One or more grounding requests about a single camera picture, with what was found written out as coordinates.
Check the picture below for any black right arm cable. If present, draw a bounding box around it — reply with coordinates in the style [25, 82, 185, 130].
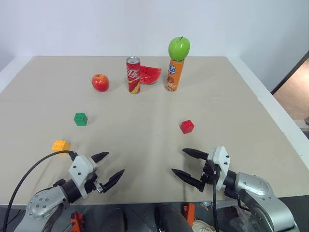
[211, 166, 221, 232]

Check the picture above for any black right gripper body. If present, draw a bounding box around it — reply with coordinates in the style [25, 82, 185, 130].
[199, 159, 220, 186]

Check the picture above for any brown board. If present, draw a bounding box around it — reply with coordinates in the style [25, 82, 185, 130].
[272, 64, 309, 121]

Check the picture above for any red apple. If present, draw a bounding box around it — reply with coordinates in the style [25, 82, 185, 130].
[91, 73, 110, 92]

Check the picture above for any orange bracket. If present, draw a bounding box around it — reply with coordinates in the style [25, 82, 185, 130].
[70, 211, 85, 232]
[183, 203, 197, 228]

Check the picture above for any orange snack canister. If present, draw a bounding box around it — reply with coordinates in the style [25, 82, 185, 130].
[165, 58, 186, 92]

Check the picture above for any red cola can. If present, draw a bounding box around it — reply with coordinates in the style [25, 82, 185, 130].
[126, 56, 142, 94]

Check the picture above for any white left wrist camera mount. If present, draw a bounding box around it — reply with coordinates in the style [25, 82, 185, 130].
[68, 155, 98, 199]

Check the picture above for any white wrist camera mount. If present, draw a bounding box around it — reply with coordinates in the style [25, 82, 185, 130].
[68, 155, 98, 199]
[207, 145, 231, 192]

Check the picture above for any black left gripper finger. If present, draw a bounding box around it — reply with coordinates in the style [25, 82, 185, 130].
[91, 151, 110, 164]
[103, 168, 126, 193]

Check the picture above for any green toy brick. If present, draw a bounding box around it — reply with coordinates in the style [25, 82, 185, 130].
[73, 112, 88, 127]

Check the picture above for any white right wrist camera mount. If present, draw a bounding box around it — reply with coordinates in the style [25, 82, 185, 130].
[207, 145, 231, 192]

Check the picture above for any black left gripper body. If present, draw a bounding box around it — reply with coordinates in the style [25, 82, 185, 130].
[84, 173, 107, 194]

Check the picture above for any green apple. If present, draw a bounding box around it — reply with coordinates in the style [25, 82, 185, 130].
[168, 36, 191, 61]

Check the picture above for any dark rounded shape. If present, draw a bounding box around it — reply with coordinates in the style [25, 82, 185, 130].
[154, 203, 194, 232]
[105, 207, 126, 232]

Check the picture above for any red toy brick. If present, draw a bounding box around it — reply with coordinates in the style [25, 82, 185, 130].
[180, 119, 195, 135]

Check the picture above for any red watermelon slice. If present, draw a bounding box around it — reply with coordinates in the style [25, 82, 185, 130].
[139, 65, 163, 86]

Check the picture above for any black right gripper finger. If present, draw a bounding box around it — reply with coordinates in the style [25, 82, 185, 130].
[171, 168, 206, 193]
[181, 147, 210, 161]

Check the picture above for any yellow toy brick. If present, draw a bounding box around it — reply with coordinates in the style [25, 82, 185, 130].
[51, 140, 71, 152]

